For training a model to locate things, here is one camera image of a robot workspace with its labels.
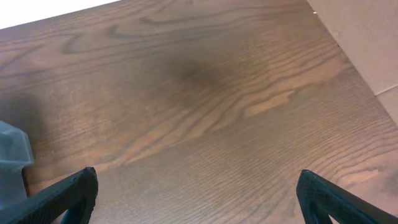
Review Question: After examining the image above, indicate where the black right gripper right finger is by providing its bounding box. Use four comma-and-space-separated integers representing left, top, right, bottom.
296, 169, 397, 224

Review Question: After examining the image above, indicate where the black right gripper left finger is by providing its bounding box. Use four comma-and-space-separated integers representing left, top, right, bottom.
1, 167, 98, 224

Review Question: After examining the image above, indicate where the clear plastic storage bin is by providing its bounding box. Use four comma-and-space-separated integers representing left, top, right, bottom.
1, 121, 34, 210

